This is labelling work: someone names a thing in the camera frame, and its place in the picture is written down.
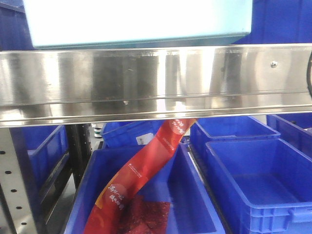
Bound light cyan plastic bin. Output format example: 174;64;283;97
24;0;253;50

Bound blue bin rear tilted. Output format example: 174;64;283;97
101;120;164;148

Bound blue bin behind right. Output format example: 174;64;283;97
190;116;281;153

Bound blue bin with red strip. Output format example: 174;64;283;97
63;142;226;234

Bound red printed packaging strip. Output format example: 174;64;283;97
83;118;196;234

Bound blue bin far left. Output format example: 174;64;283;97
9;125;68;192

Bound large blue bin right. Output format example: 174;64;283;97
204;139;312;234

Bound blue bin far right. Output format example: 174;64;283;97
266;113;312;158

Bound perforated steel upright post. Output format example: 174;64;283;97
0;128;38;234

